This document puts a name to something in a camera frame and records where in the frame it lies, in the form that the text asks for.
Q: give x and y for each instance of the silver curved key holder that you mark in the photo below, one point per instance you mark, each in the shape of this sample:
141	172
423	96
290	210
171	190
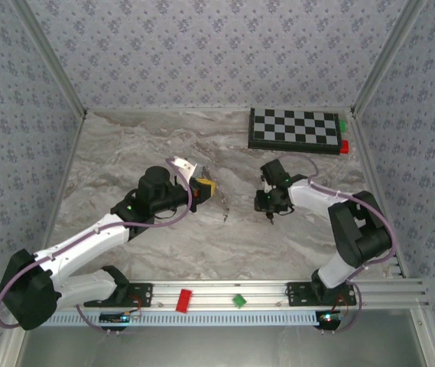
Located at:
224	200

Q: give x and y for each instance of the silver key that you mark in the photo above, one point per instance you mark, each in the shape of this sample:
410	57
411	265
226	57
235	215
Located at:
225	218

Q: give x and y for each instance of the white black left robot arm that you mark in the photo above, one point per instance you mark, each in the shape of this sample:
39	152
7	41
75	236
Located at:
87	239

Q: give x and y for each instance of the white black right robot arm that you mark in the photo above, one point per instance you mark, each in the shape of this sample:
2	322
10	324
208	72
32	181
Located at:
309	195

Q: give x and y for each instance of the black grey chessboard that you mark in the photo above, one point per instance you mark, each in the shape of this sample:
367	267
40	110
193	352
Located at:
293	128

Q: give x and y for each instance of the red block beside chessboard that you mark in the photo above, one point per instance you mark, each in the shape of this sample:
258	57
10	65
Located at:
345	147

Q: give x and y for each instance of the green block beside chessboard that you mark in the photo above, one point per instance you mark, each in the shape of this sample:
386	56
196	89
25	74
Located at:
343	126

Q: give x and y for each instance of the green flat block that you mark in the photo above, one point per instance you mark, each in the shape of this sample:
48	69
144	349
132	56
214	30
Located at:
239	300

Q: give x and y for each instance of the red toy brick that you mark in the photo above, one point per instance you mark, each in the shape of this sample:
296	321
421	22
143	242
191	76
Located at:
184	301

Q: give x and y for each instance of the left circuit board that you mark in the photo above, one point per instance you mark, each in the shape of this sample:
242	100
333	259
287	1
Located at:
112	317

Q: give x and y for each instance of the circuit board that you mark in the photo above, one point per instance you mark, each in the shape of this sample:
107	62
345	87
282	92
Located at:
112	317
328	319

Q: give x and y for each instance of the right circuit board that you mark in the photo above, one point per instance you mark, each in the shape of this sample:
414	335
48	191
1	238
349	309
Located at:
328	319

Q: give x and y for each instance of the aluminium frame side bar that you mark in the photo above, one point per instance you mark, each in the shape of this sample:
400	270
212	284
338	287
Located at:
65	172
372	172

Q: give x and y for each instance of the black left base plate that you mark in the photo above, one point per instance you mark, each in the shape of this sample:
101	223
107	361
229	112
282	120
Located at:
138	287

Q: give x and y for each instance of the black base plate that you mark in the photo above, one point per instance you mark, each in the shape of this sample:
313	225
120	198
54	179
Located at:
138	287
297	292

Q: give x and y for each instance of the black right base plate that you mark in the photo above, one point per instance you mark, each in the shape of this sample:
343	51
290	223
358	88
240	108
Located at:
297	292

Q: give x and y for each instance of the aluminium mounting rail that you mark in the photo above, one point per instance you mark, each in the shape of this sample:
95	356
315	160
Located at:
217	294

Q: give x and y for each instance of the aluminium frame post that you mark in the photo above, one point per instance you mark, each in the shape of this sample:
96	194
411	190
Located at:
56	63
384	57

